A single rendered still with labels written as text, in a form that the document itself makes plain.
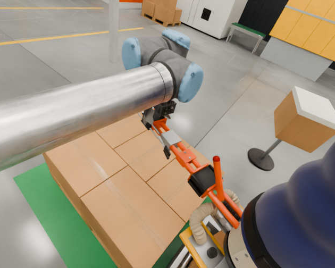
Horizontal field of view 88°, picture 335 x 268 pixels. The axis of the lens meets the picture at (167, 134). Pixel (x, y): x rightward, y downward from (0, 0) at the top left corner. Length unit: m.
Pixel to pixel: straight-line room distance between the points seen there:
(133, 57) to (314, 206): 0.47
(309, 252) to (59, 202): 1.81
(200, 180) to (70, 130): 0.46
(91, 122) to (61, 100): 0.05
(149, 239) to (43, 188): 1.20
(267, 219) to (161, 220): 0.90
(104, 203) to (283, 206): 1.06
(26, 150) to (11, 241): 1.68
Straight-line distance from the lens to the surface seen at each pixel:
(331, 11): 7.57
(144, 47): 0.49
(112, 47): 3.90
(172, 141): 0.70
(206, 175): 0.65
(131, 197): 1.30
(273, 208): 0.46
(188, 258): 1.27
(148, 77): 0.35
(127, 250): 1.21
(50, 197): 1.99
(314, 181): 0.40
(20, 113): 0.28
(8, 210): 2.06
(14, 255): 1.90
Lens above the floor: 1.73
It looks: 44 degrees down
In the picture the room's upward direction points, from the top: 18 degrees clockwise
